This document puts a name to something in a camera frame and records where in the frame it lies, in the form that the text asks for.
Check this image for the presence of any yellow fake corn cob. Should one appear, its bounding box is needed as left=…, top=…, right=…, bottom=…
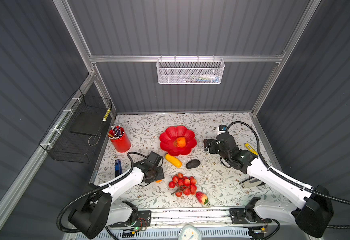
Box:
left=165, top=154, right=183, bottom=168

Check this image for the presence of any dark fake avocado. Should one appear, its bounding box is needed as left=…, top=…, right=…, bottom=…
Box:
left=186, top=159, right=201, bottom=169

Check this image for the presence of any red fake grape bunch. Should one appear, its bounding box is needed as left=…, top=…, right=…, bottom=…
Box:
left=168, top=173, right=198, bottom=198

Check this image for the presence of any orange fake persimmon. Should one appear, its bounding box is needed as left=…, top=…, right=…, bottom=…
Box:
left=173, top=137, right=187, bottom=148

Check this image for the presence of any red fake strawberry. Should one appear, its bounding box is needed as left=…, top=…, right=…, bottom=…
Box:
left=196, top=192, right=210, bottom=206

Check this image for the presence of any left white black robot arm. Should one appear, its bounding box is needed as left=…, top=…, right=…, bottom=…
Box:
left=56, top=152, right=164, bottom=239

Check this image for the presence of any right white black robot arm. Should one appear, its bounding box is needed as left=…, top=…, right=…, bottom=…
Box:
left=204, top=124, right=350, bottom=238

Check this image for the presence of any red flower-shaped fruit bowl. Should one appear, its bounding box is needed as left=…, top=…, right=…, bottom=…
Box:
left=159, top=126, right=197, bottom=157

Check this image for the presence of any floral table mat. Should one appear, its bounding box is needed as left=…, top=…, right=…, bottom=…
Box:
left=115, top=113, right=286, bottom=209

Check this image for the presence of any red pen cup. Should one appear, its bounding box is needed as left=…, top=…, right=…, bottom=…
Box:
left=108, top=125, right=131, bottom=153

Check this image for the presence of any white round timer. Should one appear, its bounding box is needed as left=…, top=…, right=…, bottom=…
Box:
left=178, top=225, right=202, bottom=240

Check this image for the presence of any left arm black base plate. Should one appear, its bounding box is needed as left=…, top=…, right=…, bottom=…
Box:
left=110, top=210, right=152, bottom=228

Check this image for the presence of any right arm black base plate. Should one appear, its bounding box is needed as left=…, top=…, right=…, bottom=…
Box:
left=229, top=208, right=272, bottom=225

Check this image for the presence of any white wire mesh basket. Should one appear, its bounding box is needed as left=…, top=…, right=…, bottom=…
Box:
left=156, top=57, right=225, bottom=85

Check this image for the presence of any black wire wall basket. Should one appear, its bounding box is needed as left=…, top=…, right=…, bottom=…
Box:
left=39, top=91, right=112, bottom=164

